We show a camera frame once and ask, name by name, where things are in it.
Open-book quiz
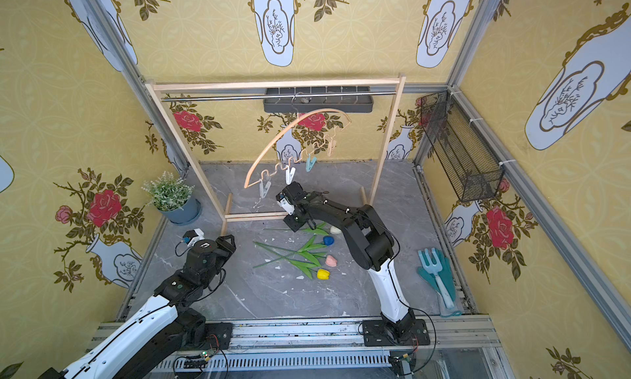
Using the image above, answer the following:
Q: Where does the orange curved clip hanger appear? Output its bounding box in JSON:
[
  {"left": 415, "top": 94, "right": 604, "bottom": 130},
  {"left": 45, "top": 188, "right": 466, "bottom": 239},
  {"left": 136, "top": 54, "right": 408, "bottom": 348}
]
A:
[{"left": 243, "top": 108, "right": 352, "bottom": 188}]

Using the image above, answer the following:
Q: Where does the yellow tulip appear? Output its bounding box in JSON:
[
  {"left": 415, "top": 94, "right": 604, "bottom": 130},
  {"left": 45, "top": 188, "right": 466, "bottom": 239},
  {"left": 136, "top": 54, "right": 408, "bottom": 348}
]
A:
[{"left": 254, "top": 242, "right": 330, "bottom": 280}]

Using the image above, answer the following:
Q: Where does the pink tulip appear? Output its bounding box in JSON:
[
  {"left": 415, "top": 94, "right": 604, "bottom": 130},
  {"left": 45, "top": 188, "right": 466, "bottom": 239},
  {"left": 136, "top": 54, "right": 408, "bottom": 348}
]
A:
[{"left": 269, "top": 252, "right": 327, "bottom": 269}]

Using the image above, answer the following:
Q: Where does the white tulip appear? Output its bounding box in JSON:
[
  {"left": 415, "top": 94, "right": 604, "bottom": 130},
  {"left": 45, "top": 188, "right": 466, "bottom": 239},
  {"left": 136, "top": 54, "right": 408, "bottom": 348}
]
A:
[{"left": 265, "top": 227, "right": 334, "bottom": 236}]

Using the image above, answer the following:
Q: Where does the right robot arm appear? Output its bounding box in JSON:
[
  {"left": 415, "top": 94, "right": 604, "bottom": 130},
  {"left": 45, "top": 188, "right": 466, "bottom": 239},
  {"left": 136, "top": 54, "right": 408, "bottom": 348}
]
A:
[{"left": 276, "top": 182, "right": 416, "bottom": 344}]

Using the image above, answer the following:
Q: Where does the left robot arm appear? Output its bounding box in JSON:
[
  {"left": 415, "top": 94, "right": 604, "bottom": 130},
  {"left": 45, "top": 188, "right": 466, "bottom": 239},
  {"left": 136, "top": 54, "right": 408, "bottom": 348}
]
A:
[{"left": 40, "top": 234, "right": 237, "bottom": 378}]

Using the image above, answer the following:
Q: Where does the white clothes peg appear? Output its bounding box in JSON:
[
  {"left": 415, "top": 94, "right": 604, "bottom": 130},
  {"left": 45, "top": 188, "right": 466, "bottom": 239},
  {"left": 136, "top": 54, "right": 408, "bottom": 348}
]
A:
[{"left": 285, "top": 165, "right": 296, "bottom": 185}]

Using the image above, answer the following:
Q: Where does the grey clothes peg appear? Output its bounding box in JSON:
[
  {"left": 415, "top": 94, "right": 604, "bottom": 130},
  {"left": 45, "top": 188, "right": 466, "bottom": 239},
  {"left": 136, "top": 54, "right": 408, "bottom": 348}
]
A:
[{"left": 259, "top": 178, "right": 272, "bottom": 199}]

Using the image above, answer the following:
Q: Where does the teal clothes peg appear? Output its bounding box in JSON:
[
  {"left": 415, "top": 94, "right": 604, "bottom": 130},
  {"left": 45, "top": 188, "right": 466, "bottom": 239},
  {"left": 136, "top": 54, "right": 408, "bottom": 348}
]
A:
[{"left": 306, "top": 154, "right": 317, "bottom": 173}]

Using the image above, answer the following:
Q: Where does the wooden clothes rack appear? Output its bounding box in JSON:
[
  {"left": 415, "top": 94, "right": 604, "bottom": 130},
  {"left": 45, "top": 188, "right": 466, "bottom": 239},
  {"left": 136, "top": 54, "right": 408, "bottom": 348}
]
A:
[{"left": 145, "top": 74, "right": 407, "bottom": 235}]

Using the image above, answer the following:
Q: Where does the blue tulip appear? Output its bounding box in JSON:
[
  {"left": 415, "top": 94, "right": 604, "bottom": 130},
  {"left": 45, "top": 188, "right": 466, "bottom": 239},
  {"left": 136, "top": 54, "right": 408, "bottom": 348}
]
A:
[{"left": 258, "top": 235, "right": 335, "bottom": 255}]

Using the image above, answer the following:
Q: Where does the dark grey plastic tray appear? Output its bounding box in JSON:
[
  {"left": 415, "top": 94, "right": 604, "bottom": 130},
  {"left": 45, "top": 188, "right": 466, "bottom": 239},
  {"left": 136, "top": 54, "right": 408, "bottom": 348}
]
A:
[{"left": 263, "top": 86, "right": 375, "bottom": 114}]

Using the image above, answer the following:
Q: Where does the potted green plant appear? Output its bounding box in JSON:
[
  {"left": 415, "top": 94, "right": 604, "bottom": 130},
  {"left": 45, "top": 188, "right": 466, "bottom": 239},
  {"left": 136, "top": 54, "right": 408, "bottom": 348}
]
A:
[{"left": 142, "top": 171, "right": 201, "bottom": 225}]

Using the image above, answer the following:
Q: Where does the teal garden fork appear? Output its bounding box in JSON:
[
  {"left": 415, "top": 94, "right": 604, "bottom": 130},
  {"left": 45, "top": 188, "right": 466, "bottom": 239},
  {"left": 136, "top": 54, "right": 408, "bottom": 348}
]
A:
[{"left": 419, "top": 248, "right": 455, "bottom": 309}]

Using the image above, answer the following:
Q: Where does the small circuit board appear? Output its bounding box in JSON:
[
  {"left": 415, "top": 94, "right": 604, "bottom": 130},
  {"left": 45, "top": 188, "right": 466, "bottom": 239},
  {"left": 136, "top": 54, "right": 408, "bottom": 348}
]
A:
[{"left": 182, "top": 351, "right": 215, "bottom": 371}]

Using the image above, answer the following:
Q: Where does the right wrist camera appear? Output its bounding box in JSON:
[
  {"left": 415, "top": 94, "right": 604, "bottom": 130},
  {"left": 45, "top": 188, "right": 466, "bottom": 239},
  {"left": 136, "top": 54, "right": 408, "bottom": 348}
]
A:
[{"left": 276, "top": 192, "right": 295, "bottom": 215}]

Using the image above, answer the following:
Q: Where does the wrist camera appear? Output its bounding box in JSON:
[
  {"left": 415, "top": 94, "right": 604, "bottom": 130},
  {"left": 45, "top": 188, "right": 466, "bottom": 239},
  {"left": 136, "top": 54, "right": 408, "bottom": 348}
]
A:
[
  {"left": 276, "top": 192, "right": 295, "bottom": 215},
  {"left": 182, "top": 229, "right": 205, "bottom": 248}
]

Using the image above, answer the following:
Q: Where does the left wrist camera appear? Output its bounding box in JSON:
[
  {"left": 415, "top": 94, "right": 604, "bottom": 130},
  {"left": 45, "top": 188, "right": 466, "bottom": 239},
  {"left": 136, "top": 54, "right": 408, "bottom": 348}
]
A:
[{"left": 182, "top": 229, "right": 205, "bottom": 248}]

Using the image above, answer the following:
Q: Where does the aluminium mounting rail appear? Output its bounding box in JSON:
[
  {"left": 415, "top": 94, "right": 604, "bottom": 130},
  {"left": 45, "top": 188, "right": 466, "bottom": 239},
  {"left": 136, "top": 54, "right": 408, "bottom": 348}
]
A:
[{"left": 78, "top": 314, "right": 514, "bottom": 379}]

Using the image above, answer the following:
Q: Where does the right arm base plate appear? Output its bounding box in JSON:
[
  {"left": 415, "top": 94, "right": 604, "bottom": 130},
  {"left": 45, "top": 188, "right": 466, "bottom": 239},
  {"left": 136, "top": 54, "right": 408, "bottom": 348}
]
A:
[{"left": 358, "top": 319, "right": 432, "bottom": 347}]

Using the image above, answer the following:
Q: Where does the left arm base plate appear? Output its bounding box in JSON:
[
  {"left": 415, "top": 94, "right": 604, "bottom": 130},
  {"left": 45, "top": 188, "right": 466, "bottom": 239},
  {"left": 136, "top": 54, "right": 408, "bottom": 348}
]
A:
[{"left": 193, "top": 321, "right": 234, "bottom": 351}]

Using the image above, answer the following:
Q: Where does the black wire mesh basket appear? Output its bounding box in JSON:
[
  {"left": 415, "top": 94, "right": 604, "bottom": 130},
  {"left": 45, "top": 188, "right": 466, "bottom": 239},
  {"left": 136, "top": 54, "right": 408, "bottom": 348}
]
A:
[{"left": 421, "top": 91, "right": 504, "bottom": 202}]

